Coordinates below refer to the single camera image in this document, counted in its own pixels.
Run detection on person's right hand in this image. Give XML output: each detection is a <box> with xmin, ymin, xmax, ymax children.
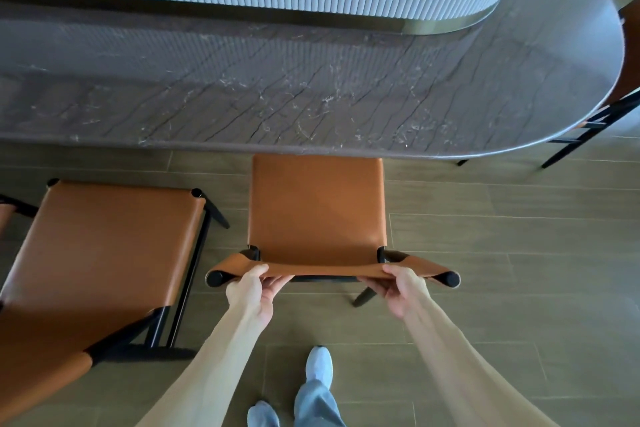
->
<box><xmin>357</xmin><ymin>264</ymin><xmax>432</xmax><ymax>322</ymax></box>

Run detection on person's left hand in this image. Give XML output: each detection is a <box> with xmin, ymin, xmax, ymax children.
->
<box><xmin>225</xmin><ymin>264</ymin><xmax>295</xmax><ymax>330</ymax></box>

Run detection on person's left forearm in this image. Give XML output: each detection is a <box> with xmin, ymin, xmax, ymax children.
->
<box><xmin>135</xmin><ymin>306</ymin><xmax>273</xmax><ymax>427</ymax></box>

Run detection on person's right forearm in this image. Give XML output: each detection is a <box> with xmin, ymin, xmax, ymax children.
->
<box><xmin>399</xmin><ymin>291</ymin><xmax>559</xmax><ymax>427</ymax></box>

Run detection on person's white right shoe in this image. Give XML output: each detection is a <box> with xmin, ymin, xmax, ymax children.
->
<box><xmin>305</xmin><ymin>345</ymin><xmax>335</xmax><ymax>388</ymax></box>

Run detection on person's white shoe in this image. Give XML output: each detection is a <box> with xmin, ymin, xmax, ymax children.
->
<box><xmin>305</xmin><ymin>345</ymin><xmax>335</xmax><ymax>388</ymax></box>
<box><xmin>247</xmin><ymin>400</ymin><xmax>280</xmax><ymax>427</ymax></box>

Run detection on person's white left shoe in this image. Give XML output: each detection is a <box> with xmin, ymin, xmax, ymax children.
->
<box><xmin>247</xmin><ymin>400</ymin><xmax>280</xmax><ymax>427</ymax></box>

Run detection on person's grey trousers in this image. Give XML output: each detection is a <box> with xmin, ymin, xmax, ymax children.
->
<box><xmin>293</xmin><ymin>379</ymin><xmax>346</xmax><ymax>427</ymax></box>

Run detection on dark brown table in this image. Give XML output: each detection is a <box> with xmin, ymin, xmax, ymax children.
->
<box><xmin>0</xmin><ymin>0</ymin><xmax>626</xmax><ymax>161</ymax></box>

